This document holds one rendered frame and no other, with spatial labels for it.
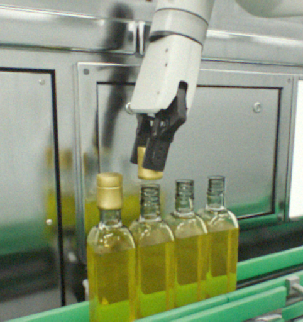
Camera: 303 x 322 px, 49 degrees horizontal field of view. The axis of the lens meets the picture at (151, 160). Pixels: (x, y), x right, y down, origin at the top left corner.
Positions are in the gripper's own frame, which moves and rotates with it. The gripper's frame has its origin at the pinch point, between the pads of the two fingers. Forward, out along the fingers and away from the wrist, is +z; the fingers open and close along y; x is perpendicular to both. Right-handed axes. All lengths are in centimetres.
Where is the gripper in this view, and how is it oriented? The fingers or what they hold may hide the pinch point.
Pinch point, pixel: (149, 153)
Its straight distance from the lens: 46.0
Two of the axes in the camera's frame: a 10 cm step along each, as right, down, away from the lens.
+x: 8.8, 1.9, 4.4
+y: 4.1, 1.5, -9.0
